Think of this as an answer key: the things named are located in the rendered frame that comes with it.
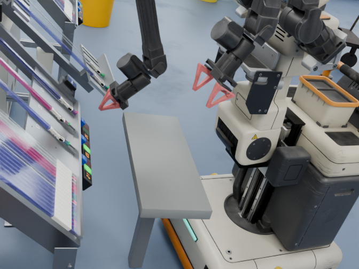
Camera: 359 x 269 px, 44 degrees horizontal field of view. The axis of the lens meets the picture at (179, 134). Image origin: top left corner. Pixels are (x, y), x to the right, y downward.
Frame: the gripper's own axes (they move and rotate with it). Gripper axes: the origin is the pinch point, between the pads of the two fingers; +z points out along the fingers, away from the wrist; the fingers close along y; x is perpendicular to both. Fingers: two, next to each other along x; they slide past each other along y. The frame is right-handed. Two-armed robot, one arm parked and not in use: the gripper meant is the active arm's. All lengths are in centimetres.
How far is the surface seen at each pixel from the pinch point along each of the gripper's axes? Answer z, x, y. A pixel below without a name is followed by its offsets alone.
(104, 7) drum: 26, 55, -291
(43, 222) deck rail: 8, -14, 60
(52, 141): 8.6, -13.1, 26.6
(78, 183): 6.7, -3.9, 38.6
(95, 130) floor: 49, 60, -103
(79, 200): 6.4, -3.8, 45.7
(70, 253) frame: 7, -6, 65
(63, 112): 8.9, -9.1, 4.8
